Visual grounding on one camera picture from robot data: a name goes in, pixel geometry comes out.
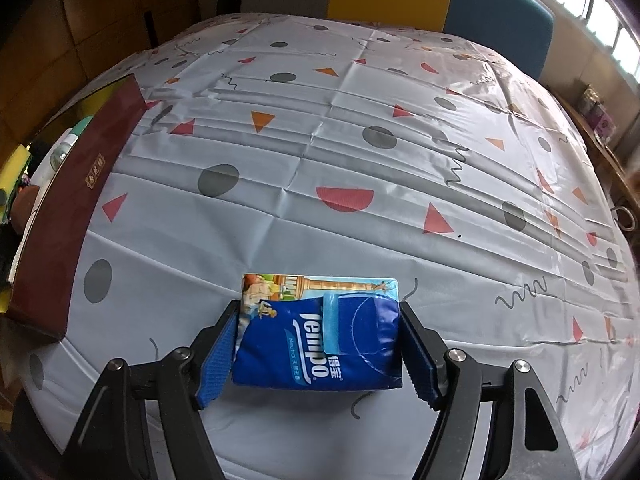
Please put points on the white rectangular pack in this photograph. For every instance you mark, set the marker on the white rectangular pack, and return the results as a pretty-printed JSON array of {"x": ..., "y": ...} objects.
[{"x": 45, "y": 171}]

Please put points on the brown round cushion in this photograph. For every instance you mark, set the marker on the brown round cushion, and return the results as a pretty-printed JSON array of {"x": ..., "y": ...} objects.
[{"x": 22, "y": 206}]

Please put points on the yellow sponge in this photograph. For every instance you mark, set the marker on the yellow sponge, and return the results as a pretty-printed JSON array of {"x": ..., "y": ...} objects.
[{"x": 11, "y": 175}]

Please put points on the blue Tempo tissue pack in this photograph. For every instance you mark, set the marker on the blue Tempo tissue pack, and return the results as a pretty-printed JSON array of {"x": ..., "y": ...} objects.
[{"x": 318, "y": 333}]

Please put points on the wooden desk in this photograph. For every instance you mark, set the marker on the wooden desk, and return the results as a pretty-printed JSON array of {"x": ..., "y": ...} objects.
[{"x": 624, "y": 197}]

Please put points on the patterned grey bed sheet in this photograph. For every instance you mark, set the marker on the patterned grey bed sheet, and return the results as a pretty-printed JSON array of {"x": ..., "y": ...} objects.
[{"x": 285, "y": 144}]

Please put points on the window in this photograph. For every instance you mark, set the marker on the window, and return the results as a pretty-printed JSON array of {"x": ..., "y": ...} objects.
[{"x": 613, "y": 29}]

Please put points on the purple box on desk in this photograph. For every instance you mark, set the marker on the purple box on desk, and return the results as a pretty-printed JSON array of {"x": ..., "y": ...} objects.
[{"x": 591, "y": 107}]

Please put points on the wooden wardrobe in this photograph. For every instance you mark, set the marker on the wooden wardrobe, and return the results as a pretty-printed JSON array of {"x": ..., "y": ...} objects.
[{"x": 51, "y": 48}]

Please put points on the small green white bottle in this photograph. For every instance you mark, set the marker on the small green white bottle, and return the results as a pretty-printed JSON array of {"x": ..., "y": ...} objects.
[{"x": 69, "y": 138}]

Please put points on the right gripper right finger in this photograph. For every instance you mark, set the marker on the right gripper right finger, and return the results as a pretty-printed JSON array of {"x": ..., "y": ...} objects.
[{"x": 525, "y": 437}]

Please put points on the red gold storage box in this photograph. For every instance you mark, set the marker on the red gold storage box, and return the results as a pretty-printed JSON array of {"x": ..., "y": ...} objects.
[{"x": 43, "y": 280}]

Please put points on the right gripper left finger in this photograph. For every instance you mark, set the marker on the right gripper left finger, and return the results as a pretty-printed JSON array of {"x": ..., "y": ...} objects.
[{"x": 111, "y": 438}]

